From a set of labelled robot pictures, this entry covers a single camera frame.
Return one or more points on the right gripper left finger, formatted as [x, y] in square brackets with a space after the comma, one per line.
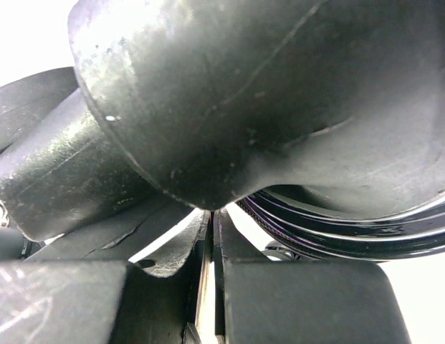
[105, 301]

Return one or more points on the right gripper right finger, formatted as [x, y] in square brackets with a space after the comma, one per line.
[325, 301]

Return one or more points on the small black kids suitcase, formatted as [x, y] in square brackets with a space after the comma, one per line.
[323, 120]

